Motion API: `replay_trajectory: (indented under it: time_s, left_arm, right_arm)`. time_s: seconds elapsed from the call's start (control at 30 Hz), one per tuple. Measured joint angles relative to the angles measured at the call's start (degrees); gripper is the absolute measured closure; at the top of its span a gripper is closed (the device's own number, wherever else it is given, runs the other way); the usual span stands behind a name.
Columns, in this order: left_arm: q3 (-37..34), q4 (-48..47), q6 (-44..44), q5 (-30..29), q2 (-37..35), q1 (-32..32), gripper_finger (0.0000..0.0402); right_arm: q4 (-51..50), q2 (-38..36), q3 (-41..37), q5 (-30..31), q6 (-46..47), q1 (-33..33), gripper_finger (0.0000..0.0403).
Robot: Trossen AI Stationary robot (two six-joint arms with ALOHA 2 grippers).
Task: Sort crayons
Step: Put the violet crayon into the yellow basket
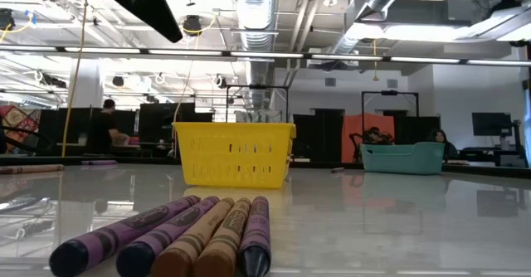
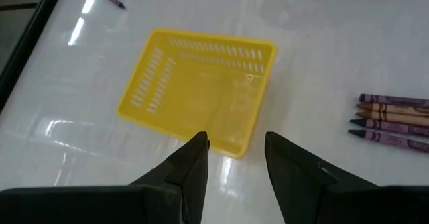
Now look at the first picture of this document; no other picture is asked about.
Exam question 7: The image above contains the black ceiling box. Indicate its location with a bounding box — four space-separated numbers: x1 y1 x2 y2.
0 7 16 32

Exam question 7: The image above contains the brown crayon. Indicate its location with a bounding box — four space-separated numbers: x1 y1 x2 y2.
149 197 236 277
0 163 66 175
192 197 253 277

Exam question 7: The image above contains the black desk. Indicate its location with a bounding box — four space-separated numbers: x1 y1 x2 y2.
455 143 529 168

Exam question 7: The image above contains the purple crayon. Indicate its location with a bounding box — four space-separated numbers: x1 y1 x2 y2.
236 195 272 277
80 159 119 167
48 193 202 277
114 195 220 277

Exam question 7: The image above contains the orange partition panel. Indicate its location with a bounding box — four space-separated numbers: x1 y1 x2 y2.
341 113 396 164

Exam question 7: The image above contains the colourful patterned quilt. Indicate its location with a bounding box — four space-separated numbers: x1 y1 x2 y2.
0 104 41 157

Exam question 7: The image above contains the wooden side table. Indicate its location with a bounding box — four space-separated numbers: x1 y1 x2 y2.
56 142 144 158

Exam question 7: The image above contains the black partition panel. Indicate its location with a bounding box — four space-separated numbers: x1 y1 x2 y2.
393 115 441 144
138 101 215 145
292 108 345 163
40 107 139 158

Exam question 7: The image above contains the person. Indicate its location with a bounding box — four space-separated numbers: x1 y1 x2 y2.
85 98 130 157
429 129 460 158

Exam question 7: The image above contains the yellow plastic basket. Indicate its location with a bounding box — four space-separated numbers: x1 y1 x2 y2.
172 121 297 189

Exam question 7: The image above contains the black ceiling cord reel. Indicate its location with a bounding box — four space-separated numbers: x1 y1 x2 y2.
182 14 203 36

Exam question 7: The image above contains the black metal stand frame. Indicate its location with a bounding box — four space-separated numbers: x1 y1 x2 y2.
225 85 290 124
361 89 420 119

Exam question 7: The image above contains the black computer monitor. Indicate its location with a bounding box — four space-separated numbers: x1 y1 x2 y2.
471 111 513 137

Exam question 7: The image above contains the teal plastic basket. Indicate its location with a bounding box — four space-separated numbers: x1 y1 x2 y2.
359 141 446 175

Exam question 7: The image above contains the silver round air duct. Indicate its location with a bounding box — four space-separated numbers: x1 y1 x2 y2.
331 0 416 57
231 0 278 108

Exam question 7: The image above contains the grey rectangular air duct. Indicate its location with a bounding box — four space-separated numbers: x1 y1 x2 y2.
373 0 490 41

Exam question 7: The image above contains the long ceiling light bar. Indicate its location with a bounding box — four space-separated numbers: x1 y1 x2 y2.
0 44 531 67

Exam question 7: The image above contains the yellow power cord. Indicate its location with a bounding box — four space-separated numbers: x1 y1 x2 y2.
61 0 90 158

